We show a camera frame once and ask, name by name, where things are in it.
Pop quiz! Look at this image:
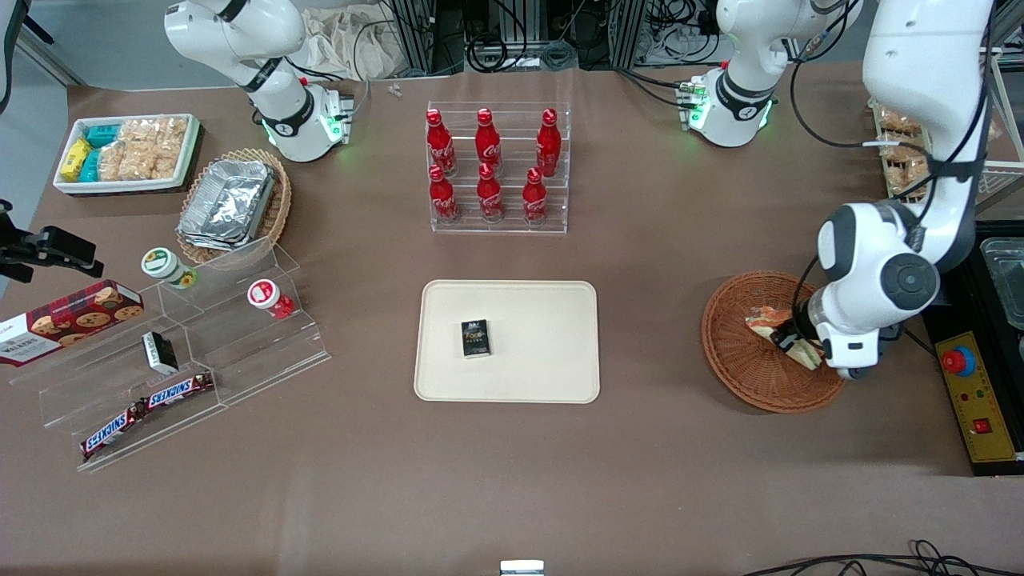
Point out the black floor cable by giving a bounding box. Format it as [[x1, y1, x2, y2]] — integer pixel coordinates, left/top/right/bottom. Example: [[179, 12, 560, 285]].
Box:
[[744, 540, 1024, 576]]

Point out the white wire basket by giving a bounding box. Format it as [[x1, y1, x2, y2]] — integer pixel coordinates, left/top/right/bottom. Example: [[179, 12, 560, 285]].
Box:
[[870, 46, 1024, 215]]

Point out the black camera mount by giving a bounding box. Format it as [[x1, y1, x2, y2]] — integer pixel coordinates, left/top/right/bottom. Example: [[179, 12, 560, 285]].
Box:
[[0, 200, 105, 285]]

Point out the yellow emergency stop box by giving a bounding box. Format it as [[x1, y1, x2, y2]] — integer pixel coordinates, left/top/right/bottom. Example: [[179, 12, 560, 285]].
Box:
[[934, 330, 1021, 465]]

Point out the black cable tangle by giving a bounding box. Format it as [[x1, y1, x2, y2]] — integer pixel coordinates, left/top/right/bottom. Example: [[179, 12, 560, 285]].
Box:
[[464, 0, 617, 73]]

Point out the clear rice cracker pack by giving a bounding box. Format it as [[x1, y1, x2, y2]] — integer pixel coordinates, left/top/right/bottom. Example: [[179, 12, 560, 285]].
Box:
[[98, 142, 186, 182], [118, 117, 189, 149]]

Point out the round brown wicker basket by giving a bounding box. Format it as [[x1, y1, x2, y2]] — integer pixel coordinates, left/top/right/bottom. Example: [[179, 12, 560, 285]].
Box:
[[702, 271, 849, 414]]

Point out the small black white box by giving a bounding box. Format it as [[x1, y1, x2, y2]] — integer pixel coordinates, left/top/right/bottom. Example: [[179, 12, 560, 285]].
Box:
[[142, 331, 179, 375]]

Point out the white rectangular bin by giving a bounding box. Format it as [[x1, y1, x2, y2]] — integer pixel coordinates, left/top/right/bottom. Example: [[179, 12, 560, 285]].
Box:
[[54, 114, 201, 195]]

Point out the beige cloth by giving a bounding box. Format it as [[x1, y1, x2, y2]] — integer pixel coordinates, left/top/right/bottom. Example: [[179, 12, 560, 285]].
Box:
[[300, 8, 401, 81]]

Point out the aluminium foil container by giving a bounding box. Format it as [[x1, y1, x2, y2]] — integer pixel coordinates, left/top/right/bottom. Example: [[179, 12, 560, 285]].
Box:
[[178, 158, 277, 251]]

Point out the sandwich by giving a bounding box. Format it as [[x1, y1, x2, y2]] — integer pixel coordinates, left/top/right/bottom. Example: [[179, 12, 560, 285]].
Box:
[[746, 306, 825, 370]]

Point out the cream plastic tray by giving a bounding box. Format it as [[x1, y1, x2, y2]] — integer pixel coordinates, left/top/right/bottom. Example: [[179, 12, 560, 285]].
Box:
[[414, 279, 601, 404]]

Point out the aluminium frame post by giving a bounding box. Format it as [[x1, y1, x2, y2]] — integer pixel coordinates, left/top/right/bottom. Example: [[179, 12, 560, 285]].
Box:
[[612, 0, 649, 69], [388, 0, 465, 77]]

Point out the red cola bottle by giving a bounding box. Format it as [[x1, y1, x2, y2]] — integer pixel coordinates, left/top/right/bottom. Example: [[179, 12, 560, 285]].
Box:
[[536, 108, 562, 178], [522, 166, 549, 225], [426, 109, 458, 177], [475, 108, 503, 175], [429, 165, 461, 223], [477, 162, 505, 222]]

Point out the clear acrylic step display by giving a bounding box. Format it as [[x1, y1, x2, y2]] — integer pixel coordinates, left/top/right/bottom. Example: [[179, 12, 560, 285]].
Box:
[[10, 236, 331, 473]]

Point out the black countertop appliance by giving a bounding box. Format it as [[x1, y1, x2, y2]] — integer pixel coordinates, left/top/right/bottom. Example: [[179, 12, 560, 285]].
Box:
[[920, 220, 1024, 478]]

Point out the clear acrylic bottle rack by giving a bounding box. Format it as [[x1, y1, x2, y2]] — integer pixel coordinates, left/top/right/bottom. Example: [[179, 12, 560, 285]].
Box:
[[426, 101, 571, 235]]

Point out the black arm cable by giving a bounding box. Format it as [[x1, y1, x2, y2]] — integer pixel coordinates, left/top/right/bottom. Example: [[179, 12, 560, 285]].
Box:
[[788, 4, 997, 321]]

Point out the Snickers bar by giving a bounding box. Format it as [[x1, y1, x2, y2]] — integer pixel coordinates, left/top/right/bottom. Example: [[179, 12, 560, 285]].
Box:
[[80, 402, 149, 461], [142, 370, 215, 410]]

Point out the yellow snack pack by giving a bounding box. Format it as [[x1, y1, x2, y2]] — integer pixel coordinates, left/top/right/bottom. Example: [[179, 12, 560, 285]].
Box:
[[60, 138, 91, 181]]

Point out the red lidded cup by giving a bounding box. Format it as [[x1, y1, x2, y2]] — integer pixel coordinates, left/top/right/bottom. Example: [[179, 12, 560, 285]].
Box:
[[246, 278, 295, 321]]

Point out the green lidded cup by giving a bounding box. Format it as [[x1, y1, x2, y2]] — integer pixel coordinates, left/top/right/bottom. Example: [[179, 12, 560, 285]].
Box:
[[142, 248, 198, 290]]

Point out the red tartan cookie box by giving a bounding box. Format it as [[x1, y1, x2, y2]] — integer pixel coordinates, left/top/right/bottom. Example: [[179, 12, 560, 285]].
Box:
[[0, 280, 145, 367]]

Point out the clear plastic container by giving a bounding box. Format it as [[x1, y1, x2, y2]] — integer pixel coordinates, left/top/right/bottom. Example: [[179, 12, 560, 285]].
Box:
[[980, 238, 1024, 330]]

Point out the oval tan wicker basket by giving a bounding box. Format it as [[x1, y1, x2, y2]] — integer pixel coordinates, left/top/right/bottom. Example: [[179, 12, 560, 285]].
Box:
[[176, 148, 293, 266]]

